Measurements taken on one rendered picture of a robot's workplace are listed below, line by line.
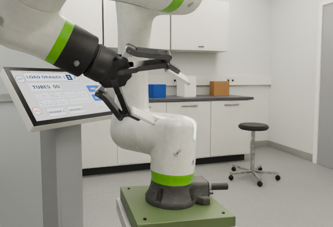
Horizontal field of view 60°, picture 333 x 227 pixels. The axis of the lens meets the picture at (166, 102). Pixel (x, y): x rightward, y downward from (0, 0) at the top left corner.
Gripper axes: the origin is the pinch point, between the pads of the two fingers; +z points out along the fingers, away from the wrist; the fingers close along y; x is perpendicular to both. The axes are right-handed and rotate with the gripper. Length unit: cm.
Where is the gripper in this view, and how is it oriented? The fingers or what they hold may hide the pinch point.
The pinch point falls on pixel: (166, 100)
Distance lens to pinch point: 68.8
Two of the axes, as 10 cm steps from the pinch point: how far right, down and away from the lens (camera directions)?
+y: -6.0, 7.0, 3.8
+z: 7.8, 4.2, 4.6
